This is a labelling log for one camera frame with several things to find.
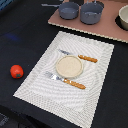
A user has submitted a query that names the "red toy sausage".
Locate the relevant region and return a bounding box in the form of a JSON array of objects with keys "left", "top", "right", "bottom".
[{"left": 10, "top": 65, "right": 24, "bottom": 79}]

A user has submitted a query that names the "grey frying pan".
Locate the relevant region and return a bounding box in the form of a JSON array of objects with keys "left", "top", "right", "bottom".
[{"left": 41, "top": 1, "right": 81, "bottom": 20}]

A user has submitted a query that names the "pink stove board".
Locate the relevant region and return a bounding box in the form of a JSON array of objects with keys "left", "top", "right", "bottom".
[{"left": 48, "top": 0, "right": 128, "bottom": 43}]

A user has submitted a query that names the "round beige plate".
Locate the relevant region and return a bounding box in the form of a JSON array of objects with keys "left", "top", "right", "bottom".
[{"left": 56, "top": 55, "right": 83, "bottom": 78}]

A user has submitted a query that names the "woven beige placemat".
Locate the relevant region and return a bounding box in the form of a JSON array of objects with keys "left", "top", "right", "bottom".
[{"left": 14, "top": 31, "right": 114, "bottom": 128}]

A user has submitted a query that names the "grey cooking pot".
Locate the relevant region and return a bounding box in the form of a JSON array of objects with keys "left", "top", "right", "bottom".
[{"left": 80, "top": 2, "right": 103, "bottom": 25}]

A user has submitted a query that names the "beige bowl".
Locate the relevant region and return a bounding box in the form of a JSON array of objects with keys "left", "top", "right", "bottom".
[{"left": 119, "top": 5, "right": 128, "bottom": 30}]

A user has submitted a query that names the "wooden handled knife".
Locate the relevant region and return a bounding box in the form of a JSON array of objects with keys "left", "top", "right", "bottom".
[{"left": 58, "top": 49, "right": 98, "bottom": 63}]

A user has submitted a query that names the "wooden handled fork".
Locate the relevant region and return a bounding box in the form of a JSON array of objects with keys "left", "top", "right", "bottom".
[{"left": 45, "top": 72, "right": 86, "bottom": 89}]

